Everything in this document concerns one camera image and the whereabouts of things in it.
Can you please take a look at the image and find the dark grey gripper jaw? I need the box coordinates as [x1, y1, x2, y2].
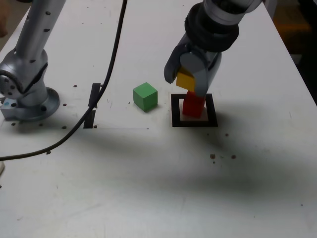
[164, 40, 192, 85]

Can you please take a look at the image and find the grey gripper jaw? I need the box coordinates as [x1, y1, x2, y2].
[179, 52, 222, 98]

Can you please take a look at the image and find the yellow cube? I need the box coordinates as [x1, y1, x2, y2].
[175, 66, 197, 91]

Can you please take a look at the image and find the red cube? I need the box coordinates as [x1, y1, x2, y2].
[182, 91, 207, 118]

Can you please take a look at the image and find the green cube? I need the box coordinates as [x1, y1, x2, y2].
[132, 82, 159, 113]

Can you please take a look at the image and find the black tape square outline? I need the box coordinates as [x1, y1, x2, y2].
[170, 93, 218, 128]

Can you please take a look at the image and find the black tape strip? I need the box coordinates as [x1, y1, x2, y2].
[83, 83, 102, 129]

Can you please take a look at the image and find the thick black cable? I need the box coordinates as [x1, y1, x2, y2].
[0, 0, 128, 162]

